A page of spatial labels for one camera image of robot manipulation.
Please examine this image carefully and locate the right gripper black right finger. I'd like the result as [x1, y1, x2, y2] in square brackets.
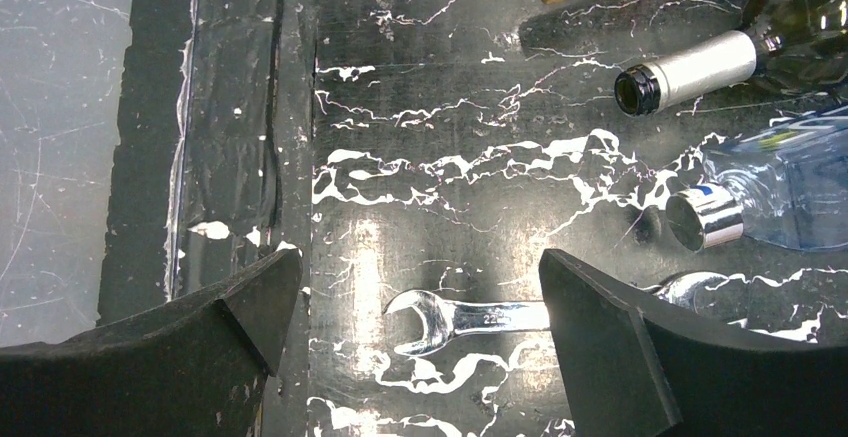
[539, 249, 847, 436]

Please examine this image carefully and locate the silver combination wrench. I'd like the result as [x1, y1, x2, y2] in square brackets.
[382, 271, 729, 357]

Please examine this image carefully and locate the dark bottle silver cap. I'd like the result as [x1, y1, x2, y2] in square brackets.
[614, 0, 847, 115]

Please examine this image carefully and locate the blue label clear bottle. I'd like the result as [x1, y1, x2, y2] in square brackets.
[666, 106, 847, 251]

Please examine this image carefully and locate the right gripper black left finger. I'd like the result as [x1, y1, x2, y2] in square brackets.
[1, 249, 302, 436]

